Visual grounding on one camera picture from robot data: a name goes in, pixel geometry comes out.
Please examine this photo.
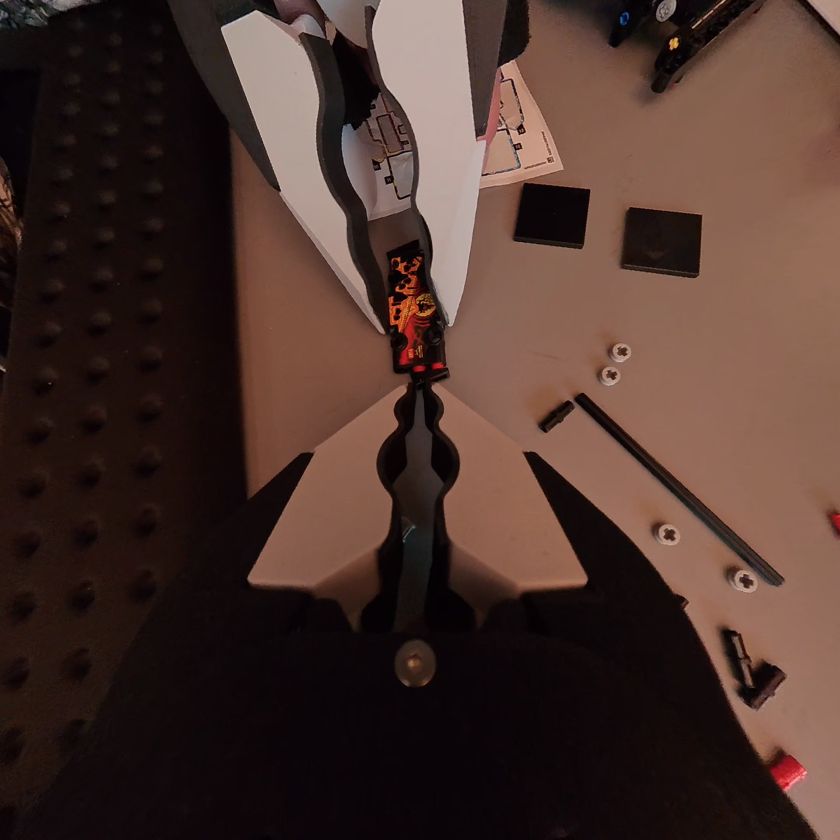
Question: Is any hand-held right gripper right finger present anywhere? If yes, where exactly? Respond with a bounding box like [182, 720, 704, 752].
[423, 384, 589, 631]

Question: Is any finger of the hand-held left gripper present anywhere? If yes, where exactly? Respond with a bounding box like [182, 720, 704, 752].
[364, 0, 488, 328]
[220, 8, 389, 336]

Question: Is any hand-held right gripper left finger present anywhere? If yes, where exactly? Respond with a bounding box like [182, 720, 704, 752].
[247, 384, 421, 632]

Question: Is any flame-printed black toy panel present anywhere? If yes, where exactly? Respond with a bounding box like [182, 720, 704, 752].
[386, 241, 451, 383]

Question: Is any grey desk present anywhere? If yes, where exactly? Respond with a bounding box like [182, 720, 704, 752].
[230, 0, 840, 840]

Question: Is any white instruction sheet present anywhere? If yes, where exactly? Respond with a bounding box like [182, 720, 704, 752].
[341, 62, 564, 221]

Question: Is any long black axle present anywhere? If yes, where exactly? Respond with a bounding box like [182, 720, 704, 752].
[575, 392, 786, 587]

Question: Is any black square tile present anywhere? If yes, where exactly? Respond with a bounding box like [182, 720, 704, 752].
[514, 184, 591, 249]
[621, 206, 703, 279]

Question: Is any black toy vehicle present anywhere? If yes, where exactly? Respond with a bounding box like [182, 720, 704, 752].
[607, 0, 769, 94]

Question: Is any black studded mat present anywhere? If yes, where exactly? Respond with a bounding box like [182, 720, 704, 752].
[0, 7, 247, 815]

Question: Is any black angled connector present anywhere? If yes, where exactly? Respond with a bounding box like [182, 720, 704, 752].
[721, 629, 787, 711]

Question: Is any small red ribbed piece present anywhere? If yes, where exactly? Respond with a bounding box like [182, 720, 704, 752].
[766, 753, 808, 791]

